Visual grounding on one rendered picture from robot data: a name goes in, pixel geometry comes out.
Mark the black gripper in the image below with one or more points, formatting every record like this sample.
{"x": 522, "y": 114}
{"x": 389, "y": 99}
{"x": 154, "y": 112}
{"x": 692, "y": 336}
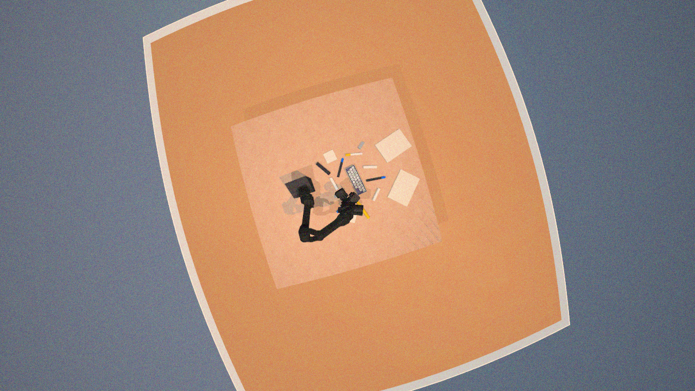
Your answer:
{"x": 342, "y": 195}

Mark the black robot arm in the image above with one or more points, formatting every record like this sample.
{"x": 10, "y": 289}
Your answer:
{"x": 346, "y": 214}

